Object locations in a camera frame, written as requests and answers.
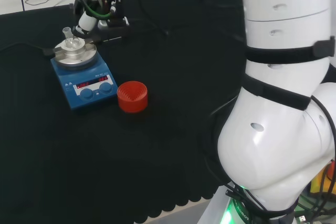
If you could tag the clear round-bottom glass flask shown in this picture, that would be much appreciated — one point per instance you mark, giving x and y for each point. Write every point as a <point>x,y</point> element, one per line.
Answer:
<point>71,42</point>

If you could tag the black bench cloth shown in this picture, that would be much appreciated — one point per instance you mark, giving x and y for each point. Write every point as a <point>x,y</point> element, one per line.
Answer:
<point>162,77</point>

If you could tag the red ribbed plastic cup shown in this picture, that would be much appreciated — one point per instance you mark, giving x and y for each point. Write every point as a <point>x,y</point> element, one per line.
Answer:
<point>132,100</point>

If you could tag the heater with blue base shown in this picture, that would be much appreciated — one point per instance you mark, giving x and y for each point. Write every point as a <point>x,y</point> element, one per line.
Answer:
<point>65,77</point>

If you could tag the yellow stop button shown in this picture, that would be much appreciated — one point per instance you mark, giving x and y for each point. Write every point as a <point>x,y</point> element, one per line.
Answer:
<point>319,179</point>

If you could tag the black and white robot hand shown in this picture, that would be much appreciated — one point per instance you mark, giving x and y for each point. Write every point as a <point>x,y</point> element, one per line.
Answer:
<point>115,11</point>

